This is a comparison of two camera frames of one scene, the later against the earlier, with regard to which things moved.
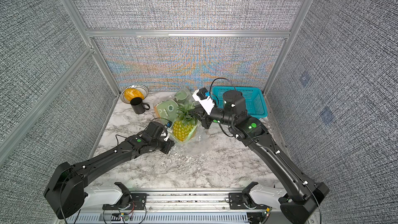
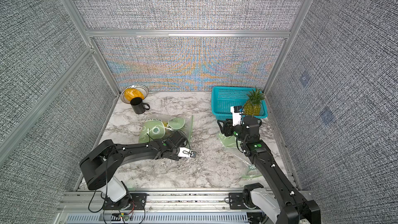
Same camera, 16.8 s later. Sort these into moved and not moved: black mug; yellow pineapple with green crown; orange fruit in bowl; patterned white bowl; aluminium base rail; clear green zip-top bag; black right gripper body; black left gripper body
Moved: clear green zip-top bag; black right gripper body; black left gripper body; yellow pineapple with green crown
Not moved: orange fruit in bowl; black mug; aluminium base rail; patterned white bowl
